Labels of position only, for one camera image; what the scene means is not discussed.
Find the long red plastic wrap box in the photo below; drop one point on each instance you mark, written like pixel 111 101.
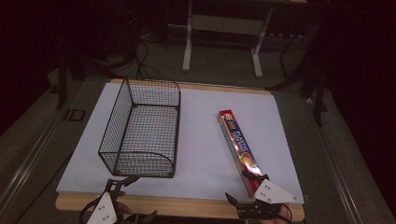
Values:
pixel 238 140

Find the person's left hand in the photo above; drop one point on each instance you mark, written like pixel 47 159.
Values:
pixel 123 207

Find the white metal desk frame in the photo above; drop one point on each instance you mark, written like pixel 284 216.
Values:
pixel 224 25

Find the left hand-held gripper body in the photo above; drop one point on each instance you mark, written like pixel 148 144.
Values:
pixel 104 210

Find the person's right hand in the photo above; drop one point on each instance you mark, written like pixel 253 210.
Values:
pixel 282 215

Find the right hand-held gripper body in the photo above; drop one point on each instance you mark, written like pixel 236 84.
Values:
pixel 274 193

